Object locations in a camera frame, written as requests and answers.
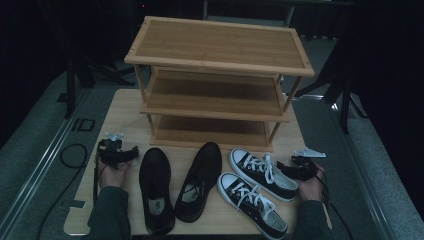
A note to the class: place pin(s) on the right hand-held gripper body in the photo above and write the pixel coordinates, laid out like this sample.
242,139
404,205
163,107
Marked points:
303,168

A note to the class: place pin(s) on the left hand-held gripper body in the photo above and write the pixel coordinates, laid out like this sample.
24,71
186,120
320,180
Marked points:
110,153

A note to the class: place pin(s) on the plain black shoe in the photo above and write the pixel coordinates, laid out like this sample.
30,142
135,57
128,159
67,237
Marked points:
206,163
155,173

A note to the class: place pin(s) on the black and white sneaker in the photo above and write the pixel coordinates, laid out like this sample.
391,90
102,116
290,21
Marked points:
228,182
238,156

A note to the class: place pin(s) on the wooden shoe rack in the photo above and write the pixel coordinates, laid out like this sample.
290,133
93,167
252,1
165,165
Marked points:
216,43

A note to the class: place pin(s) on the person's right hand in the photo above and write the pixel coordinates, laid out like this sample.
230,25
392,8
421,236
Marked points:
311,190

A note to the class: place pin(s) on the person's left hand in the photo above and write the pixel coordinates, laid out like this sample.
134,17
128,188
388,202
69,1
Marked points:
113,176

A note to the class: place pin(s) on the black metal stand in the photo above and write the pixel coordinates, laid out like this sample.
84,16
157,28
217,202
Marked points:
70,86
345,110

